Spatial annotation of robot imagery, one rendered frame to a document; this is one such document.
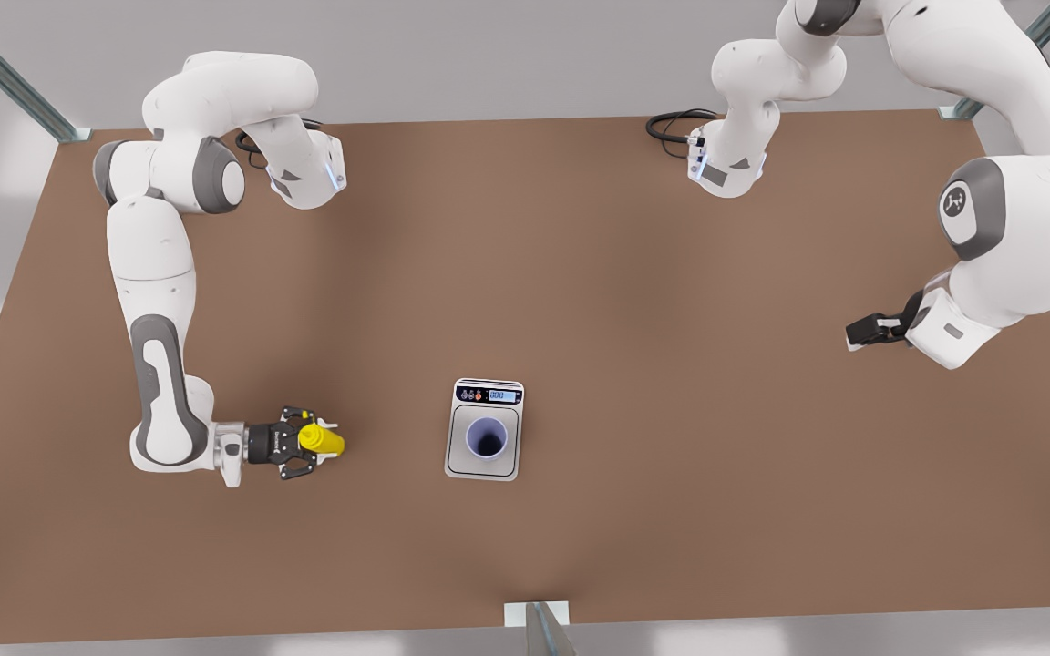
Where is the yellow sauce bottle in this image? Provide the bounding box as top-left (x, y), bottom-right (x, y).
top-left (298, 424), bottom-right (345, 456)

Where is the pale purple cup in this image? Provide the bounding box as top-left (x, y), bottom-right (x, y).
top-left (466, 417), bottom-right (510, 462)

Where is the white digital kitchen scale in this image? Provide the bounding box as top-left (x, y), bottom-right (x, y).
top-left (444, 378), bottom-right (526, 482)

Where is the silver frame post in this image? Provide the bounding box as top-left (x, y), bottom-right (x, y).
top-left (939, 0), bottom-right (1050, 122)
top-left (503, 600), bottom-right (578, 656)
top-left (0, 7), bottom-right (92, 145)

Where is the black cable loop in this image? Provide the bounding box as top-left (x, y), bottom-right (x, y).
top-left (234, 118), bottom-right (325, 170)
top-left (645, 108), bottom-right (723, 161)

